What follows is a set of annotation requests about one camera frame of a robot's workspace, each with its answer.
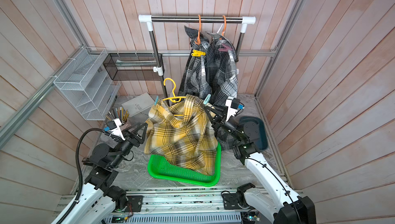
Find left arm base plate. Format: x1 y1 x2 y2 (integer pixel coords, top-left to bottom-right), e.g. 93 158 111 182
115 195 144 213

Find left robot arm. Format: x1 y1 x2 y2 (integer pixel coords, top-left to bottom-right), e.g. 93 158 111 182
53 121 148 224

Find grey plaid shirt right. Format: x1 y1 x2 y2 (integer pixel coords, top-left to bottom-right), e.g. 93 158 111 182
206 33 238 106

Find aluminium front rail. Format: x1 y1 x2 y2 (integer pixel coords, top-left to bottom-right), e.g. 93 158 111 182
52 186 309 217

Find yellow plastic hanger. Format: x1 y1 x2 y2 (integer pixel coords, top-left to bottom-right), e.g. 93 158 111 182
163 78 184 117

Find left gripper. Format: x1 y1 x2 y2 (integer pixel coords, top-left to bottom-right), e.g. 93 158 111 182
109 122 148 168

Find white wire shelf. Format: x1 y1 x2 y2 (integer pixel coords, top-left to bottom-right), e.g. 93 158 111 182
53 47 120 121

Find grey plaid shirt left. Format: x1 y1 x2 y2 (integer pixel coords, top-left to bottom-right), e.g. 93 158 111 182
178 26 213 99

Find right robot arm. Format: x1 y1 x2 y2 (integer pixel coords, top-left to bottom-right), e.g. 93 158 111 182
205 100 317 224

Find black mesh shelf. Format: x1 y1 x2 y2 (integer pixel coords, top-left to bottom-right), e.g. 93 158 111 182
103 52 160 81

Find green plastic basket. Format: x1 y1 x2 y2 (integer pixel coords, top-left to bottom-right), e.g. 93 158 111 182
147 145 222 187

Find yellow clothespin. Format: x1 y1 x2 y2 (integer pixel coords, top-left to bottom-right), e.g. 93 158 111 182
191 50 206 57

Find orange hanger right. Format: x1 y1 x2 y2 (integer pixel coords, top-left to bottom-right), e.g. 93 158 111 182
218 15 227 36

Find pink pencil cup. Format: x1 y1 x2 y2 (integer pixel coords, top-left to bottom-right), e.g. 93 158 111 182
106 106 130 129

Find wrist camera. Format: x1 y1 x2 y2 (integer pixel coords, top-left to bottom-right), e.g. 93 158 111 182
104 118 125 142
225 97 245 121

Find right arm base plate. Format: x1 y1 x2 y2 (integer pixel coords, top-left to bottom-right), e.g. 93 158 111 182
220 191 249 210

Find grey plaid shirt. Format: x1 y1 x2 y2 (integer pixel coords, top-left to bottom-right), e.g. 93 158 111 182
206 33 238 106
178 26 213 99

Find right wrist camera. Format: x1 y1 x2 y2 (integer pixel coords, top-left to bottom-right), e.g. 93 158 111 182
225 97 245 121

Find pink clothespin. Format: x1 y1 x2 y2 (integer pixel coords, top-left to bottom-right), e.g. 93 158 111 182
218 44 234 52

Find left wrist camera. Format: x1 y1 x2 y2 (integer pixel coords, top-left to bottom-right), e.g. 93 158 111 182
104 118 125 142

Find orange hanger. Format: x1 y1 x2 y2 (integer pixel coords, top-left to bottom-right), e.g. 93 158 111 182
195 14 202 45
218 15 227 36

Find orange hanger left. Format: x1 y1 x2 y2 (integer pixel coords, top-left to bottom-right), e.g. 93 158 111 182
195 14 202 45

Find dark teal tray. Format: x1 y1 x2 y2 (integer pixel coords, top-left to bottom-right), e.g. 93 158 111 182
239 116 268 151

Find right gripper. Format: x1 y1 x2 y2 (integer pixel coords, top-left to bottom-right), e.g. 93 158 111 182
206 107 244 146

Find metal clothes rack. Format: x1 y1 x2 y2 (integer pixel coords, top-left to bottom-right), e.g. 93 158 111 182
138 14 257 107

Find yellow plaid shirt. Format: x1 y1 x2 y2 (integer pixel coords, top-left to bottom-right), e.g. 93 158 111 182
144 95 218 176

